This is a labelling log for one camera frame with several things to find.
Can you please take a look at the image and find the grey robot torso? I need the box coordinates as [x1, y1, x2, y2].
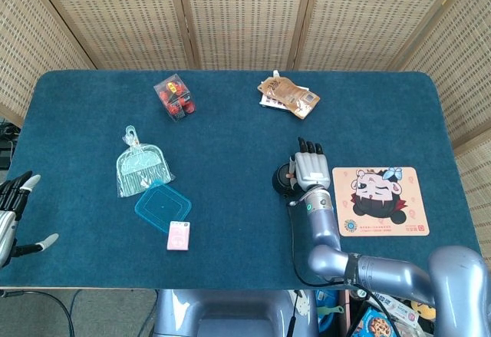
[153, 289, 319, 337]

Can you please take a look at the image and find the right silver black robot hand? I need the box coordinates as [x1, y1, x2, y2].
[288, 136, 332, 197]

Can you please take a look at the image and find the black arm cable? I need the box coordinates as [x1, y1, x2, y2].
[293, 263, 402, 337]

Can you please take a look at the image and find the woven folding screen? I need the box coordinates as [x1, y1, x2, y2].
[0, 0, 491, 269]

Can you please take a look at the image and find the yellow plush toy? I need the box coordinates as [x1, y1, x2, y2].
[410, 299, 437, 321]

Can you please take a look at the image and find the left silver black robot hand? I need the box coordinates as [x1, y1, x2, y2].
[0, 170, 60, 269]

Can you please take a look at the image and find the blue table cloth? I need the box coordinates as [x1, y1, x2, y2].
[0, 69, 485, 290]

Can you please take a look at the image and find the blue plastic container lid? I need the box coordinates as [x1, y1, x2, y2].
[133, 182, 193, 235]

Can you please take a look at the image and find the green plastic handle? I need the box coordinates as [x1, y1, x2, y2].
[317, 304, 345, 317]

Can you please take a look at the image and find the black floor cable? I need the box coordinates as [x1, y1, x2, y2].
[0, 289, 80, 337]

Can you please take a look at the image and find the blue cookie box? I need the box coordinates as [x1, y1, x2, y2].
[351, 306, 402, 337]

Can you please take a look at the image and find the small pink box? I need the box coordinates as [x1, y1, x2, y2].
[166, 220, 191, 252]

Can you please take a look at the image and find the cartoon girl mouse pad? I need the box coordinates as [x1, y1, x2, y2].
[331, 166, 430, 238]

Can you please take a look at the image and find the black round lid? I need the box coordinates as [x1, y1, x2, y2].
[272, 163, 299, 200]

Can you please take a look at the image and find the white blue printed box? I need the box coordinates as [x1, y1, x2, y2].
[367, 292, 422, 329]

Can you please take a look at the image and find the brown spout pouch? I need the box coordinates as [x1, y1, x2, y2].
[256, 70, 321, 120]

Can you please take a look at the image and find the clear box of red items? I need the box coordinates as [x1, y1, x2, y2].
[153, 73, 197, 123]

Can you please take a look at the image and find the teal mini dustpan brush set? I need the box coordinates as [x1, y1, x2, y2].
[116, 124, 176, 199]

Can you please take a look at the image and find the blue plastic bin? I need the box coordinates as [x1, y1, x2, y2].
[315, 289, 342, 332]

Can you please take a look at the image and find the white printed packet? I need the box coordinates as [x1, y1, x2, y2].
[259, 94, 292, 112]

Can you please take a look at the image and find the black floor equipment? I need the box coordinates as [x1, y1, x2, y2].
[0, 121, 19, 170]

